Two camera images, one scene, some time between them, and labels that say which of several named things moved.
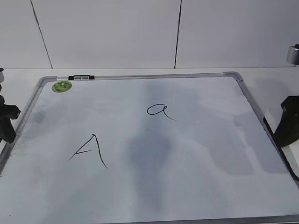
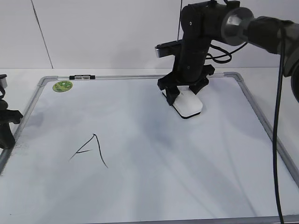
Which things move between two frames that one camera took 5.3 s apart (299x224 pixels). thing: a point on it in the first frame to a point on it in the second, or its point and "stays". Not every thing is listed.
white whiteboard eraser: x=288 y=151 to x=188 y=104
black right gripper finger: x=287 y=131 to x=189 y=68
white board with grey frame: x=191 y=147 stays
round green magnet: x=61 y=86 stays
